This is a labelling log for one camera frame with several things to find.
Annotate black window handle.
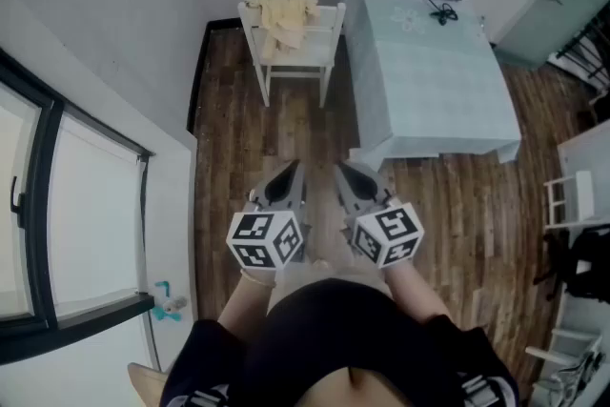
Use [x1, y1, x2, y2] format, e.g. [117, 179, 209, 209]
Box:
[10, 175, 26, 231]

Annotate black power cable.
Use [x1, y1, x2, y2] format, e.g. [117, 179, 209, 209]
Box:
[422, 0, 460, 28]

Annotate light blue tablecloth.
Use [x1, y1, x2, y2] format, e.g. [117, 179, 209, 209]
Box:
[315, 0, 523, 168]

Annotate thin wrist bracelet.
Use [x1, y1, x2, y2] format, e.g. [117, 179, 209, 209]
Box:
[239, 268, 278, 289]

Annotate black chair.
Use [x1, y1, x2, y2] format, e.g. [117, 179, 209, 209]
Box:
[532, 223, 610, 302]

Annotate black framed window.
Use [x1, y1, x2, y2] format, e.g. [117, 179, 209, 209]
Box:
[0, 46, 157, 367]

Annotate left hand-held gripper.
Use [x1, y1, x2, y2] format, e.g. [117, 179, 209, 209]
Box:
[225, 159, 312, 274]

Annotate white shoe rack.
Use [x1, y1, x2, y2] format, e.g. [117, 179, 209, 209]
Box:
[523, 288, 610, 407]

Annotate pale yellow clothing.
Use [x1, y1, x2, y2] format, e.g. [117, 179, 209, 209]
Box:
[244, 0, 322, 61]

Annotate grey fluffy toy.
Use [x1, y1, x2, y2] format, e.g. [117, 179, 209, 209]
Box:
[162, 295, 189, 315]

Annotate small white chair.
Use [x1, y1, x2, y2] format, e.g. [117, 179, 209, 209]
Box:
[542, 170, 597, 231]

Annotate black baseboard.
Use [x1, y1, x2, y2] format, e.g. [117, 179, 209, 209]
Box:
[186, 17, 242, 135]

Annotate white wooden chair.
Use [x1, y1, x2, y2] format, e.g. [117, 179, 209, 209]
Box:
[236, 0, 348, 110]

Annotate person's legs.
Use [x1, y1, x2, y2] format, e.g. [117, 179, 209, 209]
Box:
[279, 258, 388, 297]

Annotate person's black shirt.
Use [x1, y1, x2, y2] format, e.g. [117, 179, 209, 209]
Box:
[158, 277, 521, 407]

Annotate teal plastic hook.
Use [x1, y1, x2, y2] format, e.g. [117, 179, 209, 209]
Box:
[151, 280, 185, 323]

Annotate person's left forearm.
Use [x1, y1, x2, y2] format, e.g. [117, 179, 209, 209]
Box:
[216, 269, 278, 352]

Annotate black metal rack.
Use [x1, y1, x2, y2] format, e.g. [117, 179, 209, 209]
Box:
[546, 3, 610, 92]

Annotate white side table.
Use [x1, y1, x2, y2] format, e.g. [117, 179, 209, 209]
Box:
[556, 117, 610, 225]

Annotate light wooden stool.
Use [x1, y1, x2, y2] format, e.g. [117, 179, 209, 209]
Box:
[127, 361, 172, 407]

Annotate person's right forearm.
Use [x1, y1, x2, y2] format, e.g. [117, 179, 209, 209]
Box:
[380, 260, 454, 326]

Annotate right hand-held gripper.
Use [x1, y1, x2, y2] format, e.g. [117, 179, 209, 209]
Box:
[334, 160, 426, 271]

